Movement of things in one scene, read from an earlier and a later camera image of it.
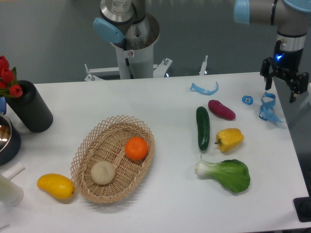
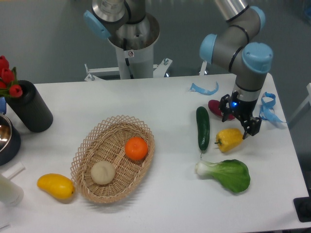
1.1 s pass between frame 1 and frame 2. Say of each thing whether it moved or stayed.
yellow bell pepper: stayed
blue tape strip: stayed
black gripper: moved
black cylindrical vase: stayed
